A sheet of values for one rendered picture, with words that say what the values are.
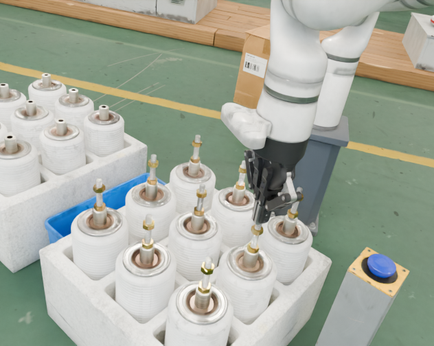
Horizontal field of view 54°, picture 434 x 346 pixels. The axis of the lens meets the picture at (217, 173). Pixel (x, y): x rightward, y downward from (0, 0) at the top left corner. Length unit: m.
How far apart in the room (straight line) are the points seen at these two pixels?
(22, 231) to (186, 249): 0.39
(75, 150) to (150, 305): 0.44
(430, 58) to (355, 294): 2.05
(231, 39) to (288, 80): 2.01
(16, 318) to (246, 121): 0.64
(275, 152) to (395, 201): 0.96
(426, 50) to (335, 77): 1.61
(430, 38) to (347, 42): 1.60
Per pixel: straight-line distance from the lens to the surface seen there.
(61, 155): 1.00
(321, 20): 0.47
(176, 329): 0.64
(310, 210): 1.16
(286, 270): 0.80
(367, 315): 0.70
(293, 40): 0.52
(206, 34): 2.53
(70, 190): 1.00
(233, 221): 0.81
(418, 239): 1.35
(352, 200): 1.40
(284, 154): 0.54
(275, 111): 0.52
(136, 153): 1.09
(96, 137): 1.06
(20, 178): 0.96
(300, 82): 0.51
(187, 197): 0.87
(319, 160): 1.08
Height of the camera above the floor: 0.75
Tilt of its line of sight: 33 degrees down
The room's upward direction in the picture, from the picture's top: 9 degrees clockwise
